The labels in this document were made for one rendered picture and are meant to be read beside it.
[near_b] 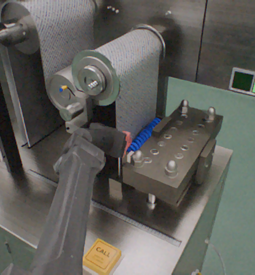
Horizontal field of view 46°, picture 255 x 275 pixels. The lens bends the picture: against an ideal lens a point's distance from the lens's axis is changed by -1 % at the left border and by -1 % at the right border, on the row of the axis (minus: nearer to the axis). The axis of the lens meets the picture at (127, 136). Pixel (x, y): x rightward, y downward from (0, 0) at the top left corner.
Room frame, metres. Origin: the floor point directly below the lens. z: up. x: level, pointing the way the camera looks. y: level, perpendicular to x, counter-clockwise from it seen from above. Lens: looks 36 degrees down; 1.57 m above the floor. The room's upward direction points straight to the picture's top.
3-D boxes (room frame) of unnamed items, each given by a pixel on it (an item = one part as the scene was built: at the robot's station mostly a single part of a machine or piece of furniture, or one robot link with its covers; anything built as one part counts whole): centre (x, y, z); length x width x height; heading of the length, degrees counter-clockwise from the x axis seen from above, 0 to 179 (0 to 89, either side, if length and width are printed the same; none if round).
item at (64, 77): (0.87, 0.12, 1.18); 0.26 x 0.12 x 0.12; 149
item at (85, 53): (0.69, 0.08, 1.25); 0.15 x 0.01 x 0.15; 59
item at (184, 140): (0.74, -0.16, 1.00); 0.40 x 0.16 x 0.06; 149
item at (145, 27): (0.91, -0.05, 1.25); 0.15 x 0.01 x 0.15; 59
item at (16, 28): (0.81, 0.31, 1.34); 0.06 x 0.06 x 0.06; 59
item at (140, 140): (0.76, -0.05, 1.03); 0.21 x 0.04 x 0.03; 149
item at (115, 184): (0.77, -0.03, 0.92); 0.28 x 0.04 x 0.04; 149
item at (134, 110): (0.77, -0.03, 1.11); 0.23 x 0.01 x 0.18; 149
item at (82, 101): (0.68, 0.13, 1.05); 0.06 x 0.05 x 0.31; 149
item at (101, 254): (0.42, 0.06, 0.91); 0.07 x 0.07 x 0.02; 59
